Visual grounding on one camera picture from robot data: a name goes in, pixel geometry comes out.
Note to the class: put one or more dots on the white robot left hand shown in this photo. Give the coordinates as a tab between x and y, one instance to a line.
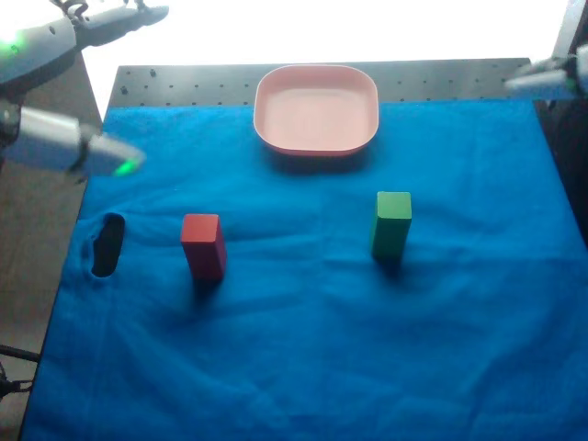
41	46

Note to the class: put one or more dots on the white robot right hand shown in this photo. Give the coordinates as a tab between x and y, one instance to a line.
551	80

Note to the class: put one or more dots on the green block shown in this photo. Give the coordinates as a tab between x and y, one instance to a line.
390	225

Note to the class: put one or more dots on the red block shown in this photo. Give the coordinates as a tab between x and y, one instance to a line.
202	248

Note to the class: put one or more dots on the pink square plate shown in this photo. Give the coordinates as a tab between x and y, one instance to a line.
317	115

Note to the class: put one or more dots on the blue cloth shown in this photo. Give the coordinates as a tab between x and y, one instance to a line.
298	321

